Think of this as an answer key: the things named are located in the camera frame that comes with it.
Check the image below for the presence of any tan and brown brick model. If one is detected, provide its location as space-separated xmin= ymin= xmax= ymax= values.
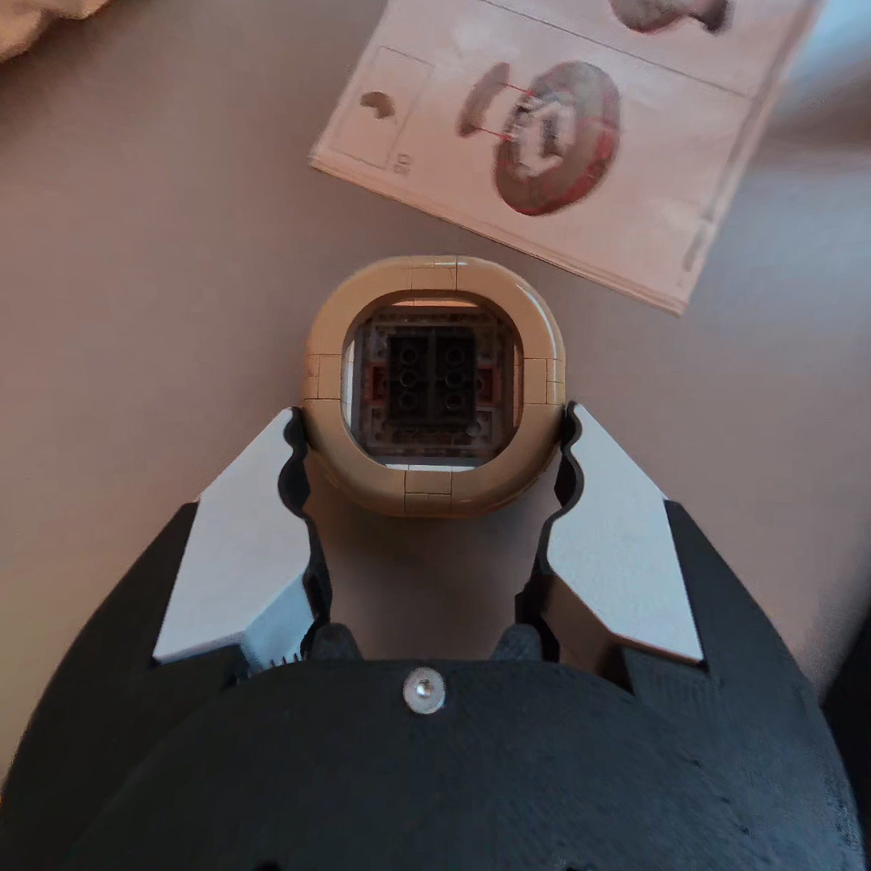
xmin=301 ymin=254 xmax=567 ymax=518

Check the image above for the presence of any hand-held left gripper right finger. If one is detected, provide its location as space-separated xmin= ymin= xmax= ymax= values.
xmin=515 ymin=400 xmax=705 ymax=676

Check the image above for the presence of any brick instruction booklet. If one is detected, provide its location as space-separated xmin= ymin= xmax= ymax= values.
xmin=308 ymin=0 xmax=827 ymax=317

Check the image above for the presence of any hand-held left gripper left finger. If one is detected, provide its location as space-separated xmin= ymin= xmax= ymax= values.
xmin=152 ymin=406 xmax=334 ymax=675

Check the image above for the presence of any white patterned paper bag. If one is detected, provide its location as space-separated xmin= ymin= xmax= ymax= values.
xmin=0 ymin=0 xmax=110 ymax=65

